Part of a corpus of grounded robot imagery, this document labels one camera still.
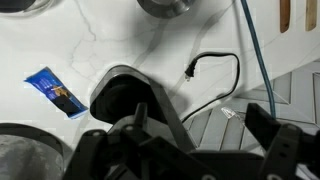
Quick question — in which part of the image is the blue snack packet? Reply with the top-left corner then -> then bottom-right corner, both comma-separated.
23,66 -> 90,121

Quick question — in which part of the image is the dark wooden spoon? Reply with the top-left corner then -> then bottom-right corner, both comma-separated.
279,0 -> 291,34

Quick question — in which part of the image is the light slotted wooden spatula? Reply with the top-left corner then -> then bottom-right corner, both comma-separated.
305,0 -> 318,32

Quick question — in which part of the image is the steel utensil holder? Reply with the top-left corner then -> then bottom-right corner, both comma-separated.
0,122 -> 73,180

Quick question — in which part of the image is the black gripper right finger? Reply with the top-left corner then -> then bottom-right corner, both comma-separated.
244,102 -> 320,180

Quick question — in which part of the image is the long dark blue cable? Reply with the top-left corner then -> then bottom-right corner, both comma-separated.
239,0 -> 277,120

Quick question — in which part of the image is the black coffee maker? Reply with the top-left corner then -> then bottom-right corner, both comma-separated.
89,64 -> 198,155

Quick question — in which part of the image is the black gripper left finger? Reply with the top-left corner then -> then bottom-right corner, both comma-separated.
63,102 -> 215,180

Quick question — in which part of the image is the black coffee maker power cord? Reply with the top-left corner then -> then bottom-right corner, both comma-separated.
181,52 -> 241,125

